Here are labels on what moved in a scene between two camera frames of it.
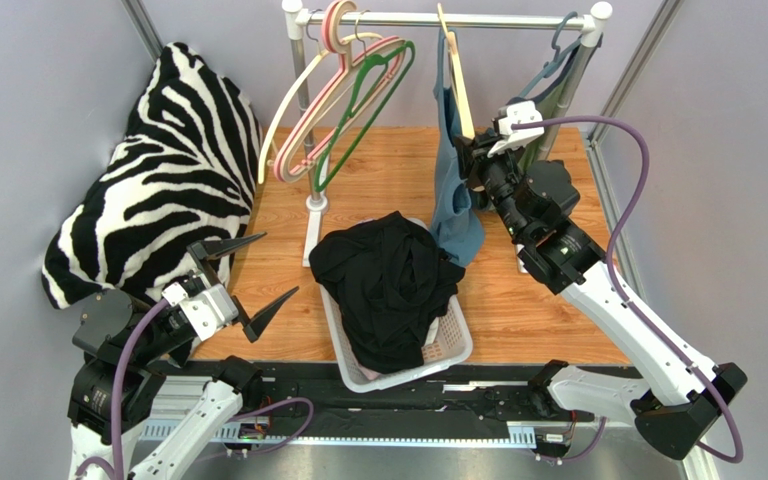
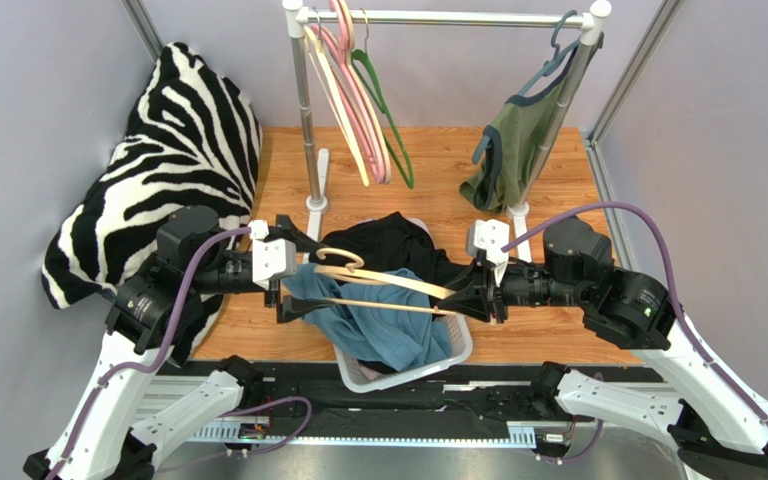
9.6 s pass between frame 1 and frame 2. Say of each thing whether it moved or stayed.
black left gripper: moved
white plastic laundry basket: stayed
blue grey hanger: stayed
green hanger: moved
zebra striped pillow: stayed
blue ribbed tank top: moved
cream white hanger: moved
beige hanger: moved
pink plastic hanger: moved
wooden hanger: moved
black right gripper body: moved
